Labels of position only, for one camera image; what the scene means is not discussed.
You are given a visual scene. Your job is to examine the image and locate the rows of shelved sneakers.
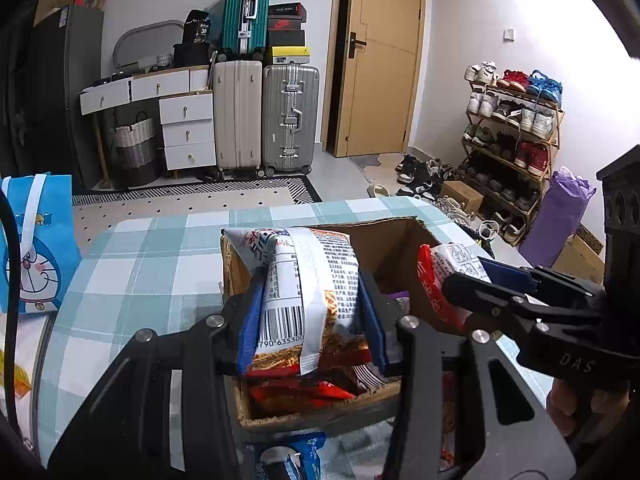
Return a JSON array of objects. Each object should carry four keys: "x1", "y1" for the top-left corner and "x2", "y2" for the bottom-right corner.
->
[{"x1": 462, "y1": 60, "x2": 565, "y2": 221}]

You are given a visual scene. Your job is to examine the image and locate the teal suitcase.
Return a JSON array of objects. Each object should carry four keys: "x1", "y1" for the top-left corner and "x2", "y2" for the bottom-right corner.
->
[{"x1": 221, "y1": 0, "x2": 272, "y2": 58}]

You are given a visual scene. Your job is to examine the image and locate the dark grey fridge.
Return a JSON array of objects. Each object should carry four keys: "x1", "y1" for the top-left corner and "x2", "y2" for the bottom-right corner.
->
[{"x1": 30, "y1": 5, "x2": 105, "y2": 191}]

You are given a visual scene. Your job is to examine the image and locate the grey door mat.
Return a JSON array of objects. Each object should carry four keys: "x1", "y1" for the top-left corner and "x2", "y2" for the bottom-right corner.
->
[{"x1": 348, "y1": 152, "x2": 396, "y2": 186}]

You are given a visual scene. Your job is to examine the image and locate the dark wardrobe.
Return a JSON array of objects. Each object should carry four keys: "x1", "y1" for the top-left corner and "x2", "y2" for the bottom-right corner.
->
[{"x1": 0, "y1": 5, "x2": 36, "y2": 176}]

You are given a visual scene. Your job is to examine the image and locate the plain black shoe box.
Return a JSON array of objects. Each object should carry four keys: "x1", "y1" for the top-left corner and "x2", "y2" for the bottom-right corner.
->
[{"x1": 266, "y1": 29, "x2": 306, "y2": 48}]

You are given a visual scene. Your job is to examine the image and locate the white desk with drawers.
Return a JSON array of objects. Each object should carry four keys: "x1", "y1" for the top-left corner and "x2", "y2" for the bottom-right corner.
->
[{"x1": 79, "y1": 66, "x2": 217, "y2": 172}]

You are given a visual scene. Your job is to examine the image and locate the yellow black shoe box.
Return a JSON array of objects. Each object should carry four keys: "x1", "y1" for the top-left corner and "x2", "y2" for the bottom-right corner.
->
[{"x1": 265, "y1": 46, "x2": 311, "y2": 66}]

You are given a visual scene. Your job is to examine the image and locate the black white patterned rug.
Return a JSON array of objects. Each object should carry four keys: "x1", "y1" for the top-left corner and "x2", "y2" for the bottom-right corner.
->
[{"x1": 71, "y1": 176, "x2": 325, "y2": 208}]

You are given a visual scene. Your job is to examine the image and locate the blue white snack packet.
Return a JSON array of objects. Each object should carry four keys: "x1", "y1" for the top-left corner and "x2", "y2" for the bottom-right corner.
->
[{"x1": 245, "y1": 432, "x2": 326, "y2": 480}]

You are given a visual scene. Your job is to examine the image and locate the silver suitcase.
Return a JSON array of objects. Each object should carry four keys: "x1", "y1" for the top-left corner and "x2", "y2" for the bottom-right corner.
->
[{"x1": 262, "y1": 64, "x2": 321, "y2": 177}]

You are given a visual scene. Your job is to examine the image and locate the blue cartoon bag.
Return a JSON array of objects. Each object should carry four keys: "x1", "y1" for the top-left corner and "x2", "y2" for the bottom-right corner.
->
[{"x1": 0, "y1": 172, "x2": 82, "y2": 316}]

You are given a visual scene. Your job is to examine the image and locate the small white grey packet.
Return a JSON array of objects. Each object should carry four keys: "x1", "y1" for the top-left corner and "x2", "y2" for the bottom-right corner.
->
[{"x1": 354, "y1": 362, "x2": 388, "y2": 392}]

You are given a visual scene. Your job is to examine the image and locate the tan wooden door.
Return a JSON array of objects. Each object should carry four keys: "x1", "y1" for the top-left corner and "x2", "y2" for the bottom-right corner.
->
[{"x1": 325, "y1": 0, "x2": 426, "y2": 158}]

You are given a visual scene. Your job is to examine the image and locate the black bag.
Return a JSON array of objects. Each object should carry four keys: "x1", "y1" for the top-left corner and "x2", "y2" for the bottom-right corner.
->
[{"x1": 173, "y1": 42, "x2": 217, "y2": 68}]

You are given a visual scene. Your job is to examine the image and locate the grey arched frame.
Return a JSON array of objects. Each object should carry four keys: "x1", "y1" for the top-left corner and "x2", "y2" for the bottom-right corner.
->
[{"x1": 112, "y1": 20, "x2": 186, "y2": 68}]

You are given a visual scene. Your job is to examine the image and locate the black cable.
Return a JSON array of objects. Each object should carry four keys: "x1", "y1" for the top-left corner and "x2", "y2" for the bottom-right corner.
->
[{"x1": 0, "y1": 190, "x2": 26, "y2": 441}]

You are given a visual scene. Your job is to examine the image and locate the woven laundry basket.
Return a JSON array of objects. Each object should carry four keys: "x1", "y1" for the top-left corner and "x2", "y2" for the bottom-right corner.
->
[{"x1": 112, "y1": 112, "x2": 160, "y2": 187}]

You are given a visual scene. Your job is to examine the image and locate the black labelled pouch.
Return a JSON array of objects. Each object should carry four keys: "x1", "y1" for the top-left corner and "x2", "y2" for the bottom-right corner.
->
[{"x1": 182, "y1": 9, "x2": 211, "y2": 46}]

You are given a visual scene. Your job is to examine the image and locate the person's right hand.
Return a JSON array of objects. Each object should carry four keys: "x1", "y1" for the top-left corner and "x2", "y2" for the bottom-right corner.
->
[{"x1": 546, "y1": 377, "x2": 601, "y2": 438}]

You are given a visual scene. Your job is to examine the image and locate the pile of assorted shoes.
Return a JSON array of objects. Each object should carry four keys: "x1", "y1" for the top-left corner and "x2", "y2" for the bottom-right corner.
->
[{"x1": 367, "y1": 152, "x2": 531, "y2": 246}]

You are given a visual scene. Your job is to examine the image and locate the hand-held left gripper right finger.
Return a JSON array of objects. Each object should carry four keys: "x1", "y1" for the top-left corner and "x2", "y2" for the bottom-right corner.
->
[{"x1": 357, "y1": 270, "x2": 578, "y2": 480}]

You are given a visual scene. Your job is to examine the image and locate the brown cardboard box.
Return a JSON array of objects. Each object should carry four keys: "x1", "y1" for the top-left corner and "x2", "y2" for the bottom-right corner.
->
[{"x1": 220, "y1": 216, "x2": 496, "y2": 436}]

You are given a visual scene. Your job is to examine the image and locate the small cardboard box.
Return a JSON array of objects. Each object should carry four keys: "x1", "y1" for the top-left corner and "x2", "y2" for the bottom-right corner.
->
[{"x1": 440, "y1": 180, "x2": 485, "y2": 216}]

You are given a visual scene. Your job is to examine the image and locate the wooden shoe rack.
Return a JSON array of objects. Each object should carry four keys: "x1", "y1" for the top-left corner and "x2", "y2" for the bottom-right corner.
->
[{"x1": 457, "y1": 67, "x2": 565, "y2": 221}]

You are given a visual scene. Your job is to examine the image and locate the patterned tan cardboard box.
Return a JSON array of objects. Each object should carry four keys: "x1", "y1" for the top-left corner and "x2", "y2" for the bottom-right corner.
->
[{"x1": 552, "y1": 225, "x2": 606, "y2": 283}]

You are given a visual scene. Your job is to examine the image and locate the purple plastic bag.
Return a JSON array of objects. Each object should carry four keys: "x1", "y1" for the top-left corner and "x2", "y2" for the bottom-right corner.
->
[{"x1": 519, "y1": 166, "x2": 597, "y2": 268}]

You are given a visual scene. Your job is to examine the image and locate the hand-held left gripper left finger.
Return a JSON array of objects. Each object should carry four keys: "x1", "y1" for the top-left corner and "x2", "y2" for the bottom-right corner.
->
[{"x1": 47, "y1": 270, "x2": 268, "y2": 480}]

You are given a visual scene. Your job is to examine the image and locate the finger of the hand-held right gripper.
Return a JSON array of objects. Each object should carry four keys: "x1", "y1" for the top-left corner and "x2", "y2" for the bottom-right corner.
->
[
  {"x1": 442, "y1": 270, "x2": 542, "y2": 342},
  {"x1": 477, "y1": 257, "x2": 604, "y2": 312}
]

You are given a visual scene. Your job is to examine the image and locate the large white red snack packet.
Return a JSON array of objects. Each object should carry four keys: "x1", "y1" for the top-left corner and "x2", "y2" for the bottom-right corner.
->
[{"x1": 221, "y1": 227, "x2": 388, "y2": 378}]

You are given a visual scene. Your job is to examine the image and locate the beige suitcase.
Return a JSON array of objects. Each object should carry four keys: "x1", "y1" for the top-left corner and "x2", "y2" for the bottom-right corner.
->
[{"x1": 213, "y1": 60, "x2": 264, "y2": 177}]

